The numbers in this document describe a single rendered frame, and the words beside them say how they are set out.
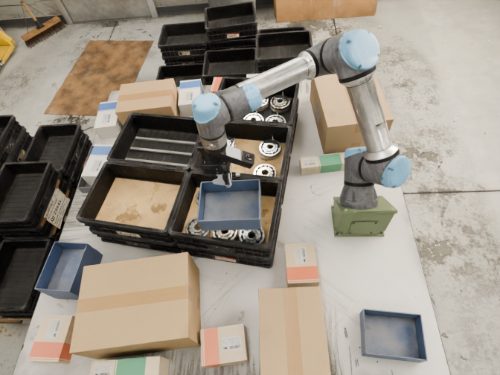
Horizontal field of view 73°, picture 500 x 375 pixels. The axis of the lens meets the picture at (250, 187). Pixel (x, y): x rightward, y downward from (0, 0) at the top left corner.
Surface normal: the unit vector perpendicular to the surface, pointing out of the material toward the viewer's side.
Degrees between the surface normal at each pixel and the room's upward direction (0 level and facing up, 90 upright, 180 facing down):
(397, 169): 61
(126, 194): 0
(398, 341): 0
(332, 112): 0
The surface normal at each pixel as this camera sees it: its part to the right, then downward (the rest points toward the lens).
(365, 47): 0.33, 0.10
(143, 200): -0.09, -0.54
